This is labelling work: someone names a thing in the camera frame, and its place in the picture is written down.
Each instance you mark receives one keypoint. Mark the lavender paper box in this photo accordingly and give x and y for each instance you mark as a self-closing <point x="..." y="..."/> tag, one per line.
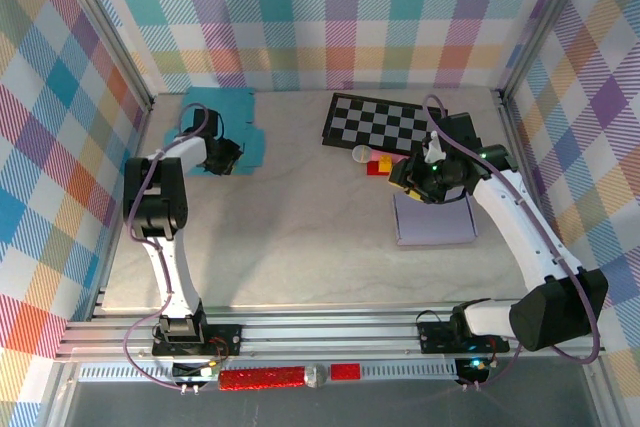
<point x="435" y="224"/>

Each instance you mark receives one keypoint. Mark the blue paper box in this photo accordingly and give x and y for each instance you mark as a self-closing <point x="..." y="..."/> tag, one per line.
<point x="235" y="107"/>

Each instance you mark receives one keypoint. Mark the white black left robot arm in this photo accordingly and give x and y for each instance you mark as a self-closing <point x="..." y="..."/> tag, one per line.
<point x="175" y="277"/>

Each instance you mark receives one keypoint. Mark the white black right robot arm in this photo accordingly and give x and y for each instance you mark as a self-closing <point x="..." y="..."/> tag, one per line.
<point x="520" y="227"/>

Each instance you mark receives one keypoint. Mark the yellow toy brick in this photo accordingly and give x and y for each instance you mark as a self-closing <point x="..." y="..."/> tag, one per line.
<point x="385" y="162"/>

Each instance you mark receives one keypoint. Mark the red toy brick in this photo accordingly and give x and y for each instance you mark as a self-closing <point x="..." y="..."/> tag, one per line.
<point x="375" y="168"/>

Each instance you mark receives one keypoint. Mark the black grey checkerboard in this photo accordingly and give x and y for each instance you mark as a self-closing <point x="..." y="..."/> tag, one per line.
<point x="380" y="119"/>

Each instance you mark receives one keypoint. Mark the silver glitter ball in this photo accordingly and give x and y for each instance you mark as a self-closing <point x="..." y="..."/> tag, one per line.
<point x="316" y="376"/>

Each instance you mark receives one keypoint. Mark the red glitter bar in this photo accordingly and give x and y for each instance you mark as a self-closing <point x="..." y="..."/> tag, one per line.
<point x="262" y="378"/>

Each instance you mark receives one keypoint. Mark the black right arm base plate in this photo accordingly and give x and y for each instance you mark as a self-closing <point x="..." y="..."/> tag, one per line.
<point x="435" y="337"/>

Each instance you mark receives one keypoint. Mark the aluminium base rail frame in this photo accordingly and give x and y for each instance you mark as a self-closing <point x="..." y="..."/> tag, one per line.
<point x="325" y="332"/>

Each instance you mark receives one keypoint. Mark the aluminium frame post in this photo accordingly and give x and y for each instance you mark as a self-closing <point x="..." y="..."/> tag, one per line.
<point x="540" y="22"/>
<point x="110" y="32"/>

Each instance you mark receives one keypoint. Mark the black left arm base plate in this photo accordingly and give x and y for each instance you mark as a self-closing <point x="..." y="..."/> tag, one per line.
<point x="227" y="339"/>

